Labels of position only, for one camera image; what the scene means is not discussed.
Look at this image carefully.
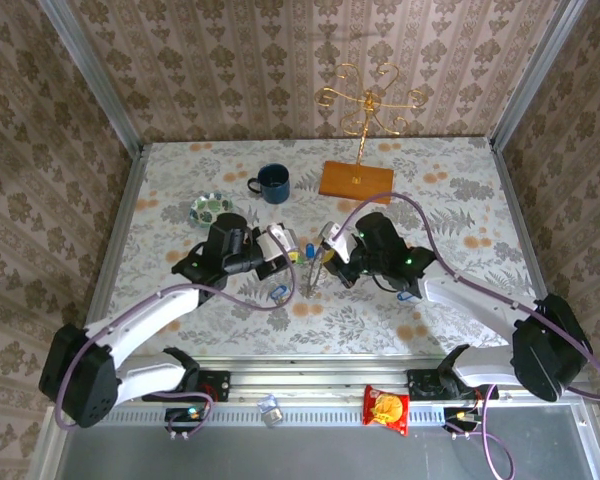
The dark blue enamel mug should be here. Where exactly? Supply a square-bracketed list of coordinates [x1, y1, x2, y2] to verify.
[246, 163, 292, 205]

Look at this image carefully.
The grey slotted cable duct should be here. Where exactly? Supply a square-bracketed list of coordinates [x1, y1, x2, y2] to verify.
[68, 405, 481, 427]

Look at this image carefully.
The aluminium mounting rail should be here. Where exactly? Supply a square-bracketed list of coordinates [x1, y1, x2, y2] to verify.
[54, 355, 594, 407]

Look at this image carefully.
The green leaf pattern bowl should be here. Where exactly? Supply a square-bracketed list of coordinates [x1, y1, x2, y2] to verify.
[188, 192, 235, 230]

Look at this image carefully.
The gold hook stand wooden base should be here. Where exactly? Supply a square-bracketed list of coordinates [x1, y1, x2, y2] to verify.
[314, 62, 427, 205]

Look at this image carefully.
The aluminium frame post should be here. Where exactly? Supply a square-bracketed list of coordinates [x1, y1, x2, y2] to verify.
[36, 0, 146, 154]
[488, 0, 590, 151]

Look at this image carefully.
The aluminium table edge rail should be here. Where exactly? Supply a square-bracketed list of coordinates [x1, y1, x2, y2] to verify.
[488, 139, 566, 336]
[82, 144, 151, 331]

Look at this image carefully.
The red snack packet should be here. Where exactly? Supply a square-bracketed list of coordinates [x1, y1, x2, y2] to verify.
[362, 384, 411, 437]

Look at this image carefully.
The small black circuit board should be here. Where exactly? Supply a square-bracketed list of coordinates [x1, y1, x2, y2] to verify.
[164, 406, 210, 432]
[442, 406, 484, 432]

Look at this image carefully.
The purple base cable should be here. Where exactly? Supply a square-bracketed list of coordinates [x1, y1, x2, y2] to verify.
[447, 384, 515, 480]
[147, 391, 216, 442]

